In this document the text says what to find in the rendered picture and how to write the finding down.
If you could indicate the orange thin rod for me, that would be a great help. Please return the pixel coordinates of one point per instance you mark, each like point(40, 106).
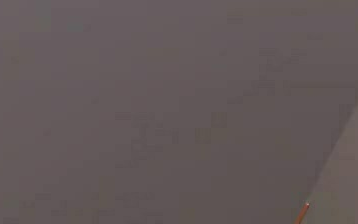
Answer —
point(302, 214)

